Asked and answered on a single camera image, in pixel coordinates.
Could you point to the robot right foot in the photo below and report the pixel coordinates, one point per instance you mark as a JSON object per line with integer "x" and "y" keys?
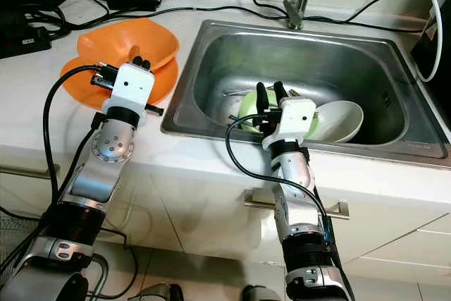
{"x": 261, "y": 295}

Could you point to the stainless steel sink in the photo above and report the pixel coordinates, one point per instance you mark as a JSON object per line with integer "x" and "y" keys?
{"x": 324, "y": 51}

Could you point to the white ceramic bowl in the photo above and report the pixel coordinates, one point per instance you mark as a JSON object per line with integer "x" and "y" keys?
{"x": 342, "y": 121}

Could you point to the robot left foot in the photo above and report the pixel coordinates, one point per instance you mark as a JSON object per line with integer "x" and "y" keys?
{"x": 156, "y": 294}

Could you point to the white kitchen cabinet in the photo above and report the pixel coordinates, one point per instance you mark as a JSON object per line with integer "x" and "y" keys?
{"x": 197, "y": 223}

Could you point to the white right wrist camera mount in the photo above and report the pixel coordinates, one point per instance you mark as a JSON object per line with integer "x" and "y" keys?
{"x": 296, "y": 114}

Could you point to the black power adapter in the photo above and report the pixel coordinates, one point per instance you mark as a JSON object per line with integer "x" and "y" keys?
{"x": 132, "y": 0}

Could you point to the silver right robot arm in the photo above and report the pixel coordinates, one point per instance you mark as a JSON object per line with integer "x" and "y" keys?
{"x": 296, "y": 174}

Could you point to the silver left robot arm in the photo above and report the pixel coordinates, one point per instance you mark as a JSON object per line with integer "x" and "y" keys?
{"x": 106, "y": 174}

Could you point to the orange plastic plate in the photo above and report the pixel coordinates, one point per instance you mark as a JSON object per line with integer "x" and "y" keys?
{"x": 77, "y": 82}

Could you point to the light green plate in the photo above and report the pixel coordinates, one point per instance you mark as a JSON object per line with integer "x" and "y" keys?
{"x": 246, "y": 107}

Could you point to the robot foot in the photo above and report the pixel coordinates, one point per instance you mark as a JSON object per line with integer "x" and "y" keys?
{"x": 261, "y": 295}
{"x": 156, "y": 294}

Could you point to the black power strip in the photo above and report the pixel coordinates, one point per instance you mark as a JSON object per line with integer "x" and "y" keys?
{"x": 28, "y": 41}

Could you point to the grey floor fan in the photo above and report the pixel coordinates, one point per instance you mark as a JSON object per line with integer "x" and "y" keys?
{"x": 17, "y": 255}

